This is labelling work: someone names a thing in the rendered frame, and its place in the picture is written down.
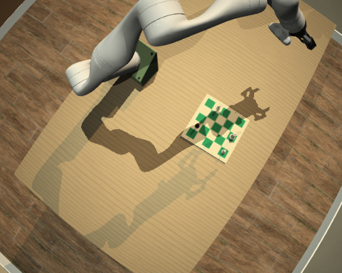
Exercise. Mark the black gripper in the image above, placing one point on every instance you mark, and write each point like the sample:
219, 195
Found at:
309, 41

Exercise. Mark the green and cream chessboard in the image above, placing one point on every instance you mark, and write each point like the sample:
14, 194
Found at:
215, 128

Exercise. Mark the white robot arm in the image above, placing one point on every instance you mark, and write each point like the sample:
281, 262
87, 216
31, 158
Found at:
164, 22

